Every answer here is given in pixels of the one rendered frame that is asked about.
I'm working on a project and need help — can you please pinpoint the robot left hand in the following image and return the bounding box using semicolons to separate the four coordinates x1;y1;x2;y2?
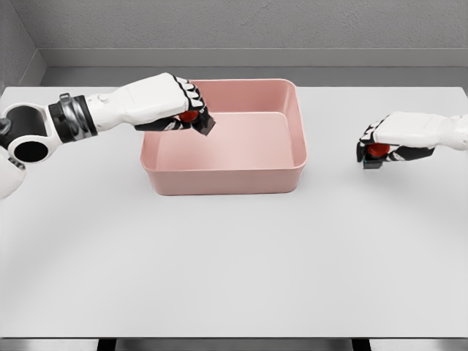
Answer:
123;72;208;132

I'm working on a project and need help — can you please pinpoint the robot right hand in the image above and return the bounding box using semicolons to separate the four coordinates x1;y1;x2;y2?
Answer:
356;111;451;164

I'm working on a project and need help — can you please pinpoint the red-button industrial switch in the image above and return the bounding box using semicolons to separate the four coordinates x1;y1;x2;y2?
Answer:
361;143;390;170
178;108;217;138

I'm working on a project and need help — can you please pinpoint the pink plastic basket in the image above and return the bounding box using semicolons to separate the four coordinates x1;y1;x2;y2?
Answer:
140;78;307;196

